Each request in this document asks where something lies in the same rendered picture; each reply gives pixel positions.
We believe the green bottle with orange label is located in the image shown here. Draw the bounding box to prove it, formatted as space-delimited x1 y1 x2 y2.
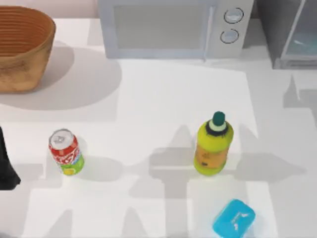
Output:
193 111 234 177

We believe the pale microwave oven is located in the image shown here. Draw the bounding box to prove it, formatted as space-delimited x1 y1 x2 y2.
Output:
96 0 255 62

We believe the red and green can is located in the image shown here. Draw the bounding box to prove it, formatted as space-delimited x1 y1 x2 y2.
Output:
48 128 85 176

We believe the round microwave knob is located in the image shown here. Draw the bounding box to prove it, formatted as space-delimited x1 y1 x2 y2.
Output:
223 6 244 24
219 28 240 45

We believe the light blue box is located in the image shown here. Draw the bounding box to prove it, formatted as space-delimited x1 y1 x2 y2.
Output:
212 198 257 238

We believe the brown woven basket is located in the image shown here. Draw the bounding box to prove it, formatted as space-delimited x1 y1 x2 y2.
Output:
0 5 57 94

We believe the grey cabinet with dark inside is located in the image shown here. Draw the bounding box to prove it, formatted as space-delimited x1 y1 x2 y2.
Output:
256 0 317 70

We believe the microwave door handle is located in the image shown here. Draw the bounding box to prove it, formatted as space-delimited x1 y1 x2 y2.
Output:
203 6 215 62

